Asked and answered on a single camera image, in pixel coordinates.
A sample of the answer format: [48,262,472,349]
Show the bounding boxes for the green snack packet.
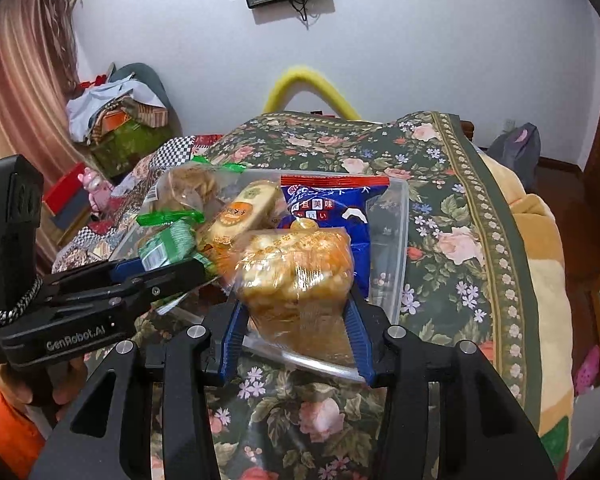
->
[136,209,216,276]

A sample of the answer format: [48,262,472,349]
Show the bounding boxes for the clear plastic storage box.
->
[112,162,406,324]

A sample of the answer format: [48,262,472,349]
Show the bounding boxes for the clear bag golden puffs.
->
[216,228,354,365]

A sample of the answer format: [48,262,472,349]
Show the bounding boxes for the blue snack bag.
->
[279,174,390,296]

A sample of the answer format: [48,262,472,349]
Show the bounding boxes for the clear bag of cookies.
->
[143,158,245,214]

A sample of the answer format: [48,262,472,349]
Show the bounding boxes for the orange label cake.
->
[197,180,284,252]

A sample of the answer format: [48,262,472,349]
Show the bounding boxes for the person's left hand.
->
[0,356,87,412]

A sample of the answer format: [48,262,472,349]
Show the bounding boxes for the patchwork checkered quilt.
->
[52,134,222,273]

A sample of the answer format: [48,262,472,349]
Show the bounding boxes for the dark blue box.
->
[52,190,92,231]

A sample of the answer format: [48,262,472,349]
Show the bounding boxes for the pink pig toy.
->
[78,167,114,214]

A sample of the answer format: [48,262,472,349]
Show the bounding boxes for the red box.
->
[43,162,86,216]

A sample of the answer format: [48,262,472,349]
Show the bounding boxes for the green floral bedspread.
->
[204,112,542,479]

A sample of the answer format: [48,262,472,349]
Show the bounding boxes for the beige blanket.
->
[481,154,574,476]

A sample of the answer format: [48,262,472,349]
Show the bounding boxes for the pile of clothes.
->
[66,75,175,179]

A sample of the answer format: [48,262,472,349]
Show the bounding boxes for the pink slipper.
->
[574,344,600,396]

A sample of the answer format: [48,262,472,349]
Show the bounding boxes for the grey chair back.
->
[108,63,182,134]

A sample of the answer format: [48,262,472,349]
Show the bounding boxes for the striped brown curtain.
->
[0,0,81,266]

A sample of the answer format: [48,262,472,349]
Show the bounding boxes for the grey backpack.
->
[486,122,541,193]

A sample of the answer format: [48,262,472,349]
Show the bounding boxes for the yellow foam bed rail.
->
[262,65,362,122]

